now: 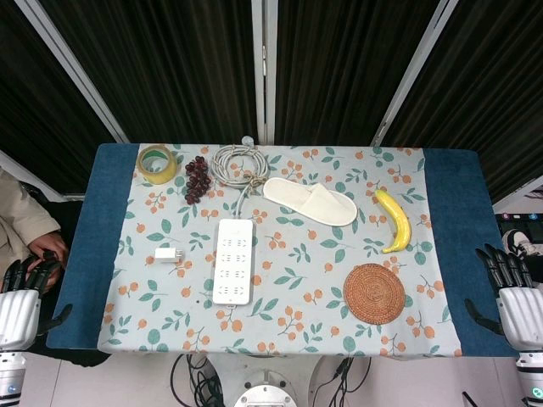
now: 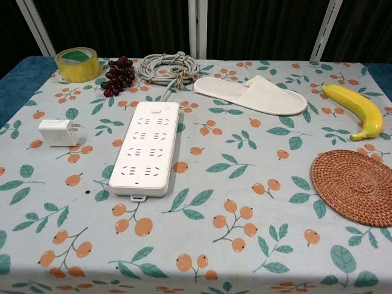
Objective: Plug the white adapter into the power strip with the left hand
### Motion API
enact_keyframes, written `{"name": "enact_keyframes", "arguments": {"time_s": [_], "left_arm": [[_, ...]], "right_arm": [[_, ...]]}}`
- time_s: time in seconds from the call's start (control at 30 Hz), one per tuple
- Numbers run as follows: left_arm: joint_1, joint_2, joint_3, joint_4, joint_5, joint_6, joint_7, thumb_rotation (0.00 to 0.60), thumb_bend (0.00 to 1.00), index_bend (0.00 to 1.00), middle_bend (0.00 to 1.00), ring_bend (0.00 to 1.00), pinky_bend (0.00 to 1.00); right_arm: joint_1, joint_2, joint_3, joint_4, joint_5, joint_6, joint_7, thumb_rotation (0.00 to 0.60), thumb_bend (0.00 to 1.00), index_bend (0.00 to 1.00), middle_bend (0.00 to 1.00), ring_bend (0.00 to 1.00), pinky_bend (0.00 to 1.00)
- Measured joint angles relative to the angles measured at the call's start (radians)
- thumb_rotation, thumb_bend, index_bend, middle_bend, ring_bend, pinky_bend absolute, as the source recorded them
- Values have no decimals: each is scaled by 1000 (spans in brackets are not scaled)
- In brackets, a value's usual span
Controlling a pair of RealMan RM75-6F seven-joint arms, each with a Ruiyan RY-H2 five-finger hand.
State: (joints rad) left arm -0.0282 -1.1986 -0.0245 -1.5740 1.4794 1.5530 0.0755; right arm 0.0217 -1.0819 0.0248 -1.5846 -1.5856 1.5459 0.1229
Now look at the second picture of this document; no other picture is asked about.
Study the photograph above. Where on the white wall charger plug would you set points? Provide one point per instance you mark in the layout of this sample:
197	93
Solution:
55	132

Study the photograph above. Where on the white power strip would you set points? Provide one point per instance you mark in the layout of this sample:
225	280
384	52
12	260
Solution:
144	153

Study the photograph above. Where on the floral orange fruit tablecloth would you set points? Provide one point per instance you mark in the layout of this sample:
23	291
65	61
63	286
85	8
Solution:
214	183

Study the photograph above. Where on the white cloth slipper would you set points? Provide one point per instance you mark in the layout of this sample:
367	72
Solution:
245	95

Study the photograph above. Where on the dark red grape bunch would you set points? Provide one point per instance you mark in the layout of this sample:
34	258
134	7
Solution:
119	76

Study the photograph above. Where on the black pleated curtain panel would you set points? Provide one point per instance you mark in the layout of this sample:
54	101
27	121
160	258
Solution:
263	27
116	27
367	30
12	30

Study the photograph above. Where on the yellow packing tape roll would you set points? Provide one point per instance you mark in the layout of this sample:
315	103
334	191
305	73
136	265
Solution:
78	72

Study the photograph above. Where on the round woven rattan coaster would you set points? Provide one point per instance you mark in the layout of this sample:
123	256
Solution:
355	186

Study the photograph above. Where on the yellow banana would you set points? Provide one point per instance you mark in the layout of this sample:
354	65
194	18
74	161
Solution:
364	107

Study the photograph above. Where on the blue fabric table cover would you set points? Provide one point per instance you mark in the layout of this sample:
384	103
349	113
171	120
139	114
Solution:
18	76

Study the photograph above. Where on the white slotted frame post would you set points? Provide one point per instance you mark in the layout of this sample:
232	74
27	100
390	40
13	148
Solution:
197	27
326	30
35	24

